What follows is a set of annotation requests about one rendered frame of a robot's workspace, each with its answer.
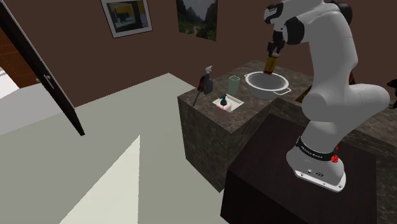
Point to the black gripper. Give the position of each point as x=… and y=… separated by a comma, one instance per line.
x=276, y=43

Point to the amber bottle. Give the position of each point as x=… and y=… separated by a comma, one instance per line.
x=271, y=64

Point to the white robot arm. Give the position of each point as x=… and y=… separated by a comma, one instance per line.
x=332, y=77

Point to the pale green cup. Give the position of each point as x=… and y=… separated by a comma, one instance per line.
x=234, y=85

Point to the white square tray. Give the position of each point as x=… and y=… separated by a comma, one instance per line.
x=233, y=104

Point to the dark spray bottle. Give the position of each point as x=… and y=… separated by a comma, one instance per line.
x=207, y=83

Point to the pink soap dispenser green pump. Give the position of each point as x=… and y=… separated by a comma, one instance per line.
x=224, y=106

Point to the black faucet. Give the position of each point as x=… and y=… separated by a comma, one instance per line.
x=393, y=93

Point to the dark robot stand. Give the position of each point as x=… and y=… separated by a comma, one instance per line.
x=279, y=186

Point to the mountain landscape wall picture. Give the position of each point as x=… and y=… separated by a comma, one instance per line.
x=197, y=18

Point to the white framed wall picture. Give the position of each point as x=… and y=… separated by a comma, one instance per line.
x=126, y=17

